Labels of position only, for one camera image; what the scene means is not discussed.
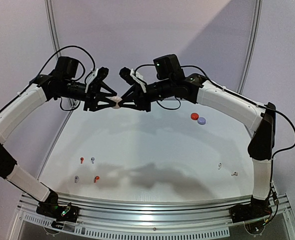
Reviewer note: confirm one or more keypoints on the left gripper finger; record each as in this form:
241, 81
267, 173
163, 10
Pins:
104, 91
100, 105

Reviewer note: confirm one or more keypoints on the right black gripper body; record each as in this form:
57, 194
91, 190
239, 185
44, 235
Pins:
142, 94

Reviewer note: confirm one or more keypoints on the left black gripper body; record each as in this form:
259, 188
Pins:
90, 96

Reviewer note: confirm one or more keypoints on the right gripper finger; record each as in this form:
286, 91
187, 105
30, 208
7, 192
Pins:
128, 105
129, 91

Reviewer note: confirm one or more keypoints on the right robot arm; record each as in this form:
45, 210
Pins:
200, 89

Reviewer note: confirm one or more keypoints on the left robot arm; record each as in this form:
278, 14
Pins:
58, 84

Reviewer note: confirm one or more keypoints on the red charging case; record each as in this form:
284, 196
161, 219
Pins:
194, 116

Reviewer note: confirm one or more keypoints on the purple charging case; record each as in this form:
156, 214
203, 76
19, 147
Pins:
201, 121

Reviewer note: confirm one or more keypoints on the red earbud front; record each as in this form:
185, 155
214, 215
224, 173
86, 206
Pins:
96, 178

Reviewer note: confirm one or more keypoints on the purple earbud front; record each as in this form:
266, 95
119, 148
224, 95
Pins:
76, 179

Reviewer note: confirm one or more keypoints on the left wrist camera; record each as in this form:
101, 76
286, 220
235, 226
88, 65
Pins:
96, 76

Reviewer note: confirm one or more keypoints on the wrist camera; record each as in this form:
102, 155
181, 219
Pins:
133, 78
96, 76

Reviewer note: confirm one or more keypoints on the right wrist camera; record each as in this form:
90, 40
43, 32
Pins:
133, 78

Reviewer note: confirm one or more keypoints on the left aluminium corner post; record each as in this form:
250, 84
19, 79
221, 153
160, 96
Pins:
49, 9

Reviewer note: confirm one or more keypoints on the aluminium corner post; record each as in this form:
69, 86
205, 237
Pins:
49, 9
255, 22

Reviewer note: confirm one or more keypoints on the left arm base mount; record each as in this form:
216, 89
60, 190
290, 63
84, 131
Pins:
62, 213

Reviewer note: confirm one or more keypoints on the aluminium front rail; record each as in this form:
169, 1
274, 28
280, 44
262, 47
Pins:
102, 219

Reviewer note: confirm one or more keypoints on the right aluminium corner post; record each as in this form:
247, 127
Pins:
255, 22

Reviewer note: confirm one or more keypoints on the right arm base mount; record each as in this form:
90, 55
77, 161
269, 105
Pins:
246, 212

